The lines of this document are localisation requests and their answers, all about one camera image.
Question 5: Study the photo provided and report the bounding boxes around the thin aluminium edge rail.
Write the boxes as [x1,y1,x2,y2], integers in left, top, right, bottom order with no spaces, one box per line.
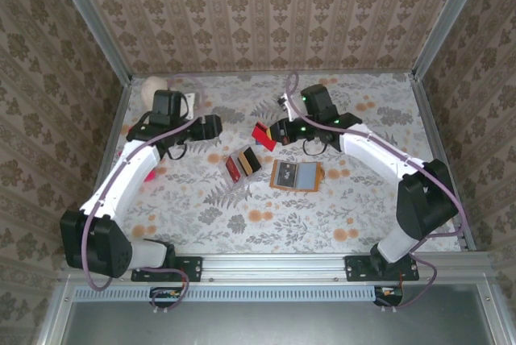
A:
[131,69,416,79]

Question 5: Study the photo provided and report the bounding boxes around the black VIP card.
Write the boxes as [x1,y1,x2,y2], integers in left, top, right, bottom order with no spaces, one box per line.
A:
[277,162,298,188]

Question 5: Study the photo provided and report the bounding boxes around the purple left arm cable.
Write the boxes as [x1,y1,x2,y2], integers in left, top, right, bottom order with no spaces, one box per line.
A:
[82,73,207,314]

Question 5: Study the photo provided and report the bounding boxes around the floral patterned table cover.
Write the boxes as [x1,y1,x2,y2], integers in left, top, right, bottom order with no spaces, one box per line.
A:
[86,73,464,256]

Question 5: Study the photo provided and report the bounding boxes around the dark red card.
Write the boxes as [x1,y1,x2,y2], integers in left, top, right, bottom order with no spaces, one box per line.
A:
[225,154,242,183]

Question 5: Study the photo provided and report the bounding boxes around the grey metal sheet panel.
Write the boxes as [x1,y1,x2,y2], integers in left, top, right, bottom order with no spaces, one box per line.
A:
[35,280,516,345]

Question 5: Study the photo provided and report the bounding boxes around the aluminium frame post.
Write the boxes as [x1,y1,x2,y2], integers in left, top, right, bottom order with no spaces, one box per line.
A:
[46,0,134,82]
[413,0,493,78]

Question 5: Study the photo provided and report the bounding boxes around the pink striped plush doll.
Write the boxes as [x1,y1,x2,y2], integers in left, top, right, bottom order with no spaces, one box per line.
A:
[116,150,157,184]

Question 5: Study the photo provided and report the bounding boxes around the orange leather card holder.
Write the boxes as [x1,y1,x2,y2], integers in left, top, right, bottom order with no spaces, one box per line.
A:
[268,158,325,193]

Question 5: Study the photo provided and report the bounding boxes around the white teddy bear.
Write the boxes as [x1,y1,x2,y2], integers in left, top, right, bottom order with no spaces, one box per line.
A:
[139,76,169,106]

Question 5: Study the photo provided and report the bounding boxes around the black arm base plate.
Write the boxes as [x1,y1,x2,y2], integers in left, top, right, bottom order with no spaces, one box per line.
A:
[344,255,420,282]
[131,255,203,283]

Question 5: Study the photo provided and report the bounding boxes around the aluminium frame side rail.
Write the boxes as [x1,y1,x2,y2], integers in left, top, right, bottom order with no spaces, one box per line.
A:
[410,73,477,252]
[75,74,134,254]

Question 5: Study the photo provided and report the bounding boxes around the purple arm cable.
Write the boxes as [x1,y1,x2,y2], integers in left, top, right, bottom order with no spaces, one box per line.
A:
[285,72,465,314]
[82,73,207,314]

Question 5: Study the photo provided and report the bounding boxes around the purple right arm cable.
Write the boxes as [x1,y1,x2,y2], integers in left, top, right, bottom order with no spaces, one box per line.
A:
[285,72,465,314]

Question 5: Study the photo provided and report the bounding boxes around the small black controller board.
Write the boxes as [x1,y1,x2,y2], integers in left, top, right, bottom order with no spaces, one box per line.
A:
[373,285,404,306]
[149,286,189,309]

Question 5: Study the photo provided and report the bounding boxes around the gold card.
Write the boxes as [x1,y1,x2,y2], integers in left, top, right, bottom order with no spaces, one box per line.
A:
[235,146,263,177]

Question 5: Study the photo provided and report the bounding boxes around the grey slotted cable duct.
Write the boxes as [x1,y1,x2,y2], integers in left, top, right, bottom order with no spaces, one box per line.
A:
[73,284,376,302]

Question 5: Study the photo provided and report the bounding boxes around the thin black cable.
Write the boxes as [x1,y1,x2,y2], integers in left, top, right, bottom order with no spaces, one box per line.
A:
[302,138,324,157]
[165,141,189,161]

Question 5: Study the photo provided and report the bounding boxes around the aluminium frame cross rail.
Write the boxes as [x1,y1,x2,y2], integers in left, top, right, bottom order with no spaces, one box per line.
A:
[59,251,493,281]

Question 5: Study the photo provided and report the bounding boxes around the red card with black stripe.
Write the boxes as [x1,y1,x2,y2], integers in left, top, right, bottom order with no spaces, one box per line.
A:
[251,120,278,152]

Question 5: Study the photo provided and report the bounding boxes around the clear acrylic card stand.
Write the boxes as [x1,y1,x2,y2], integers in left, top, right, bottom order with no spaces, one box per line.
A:
[223,144,264,185]

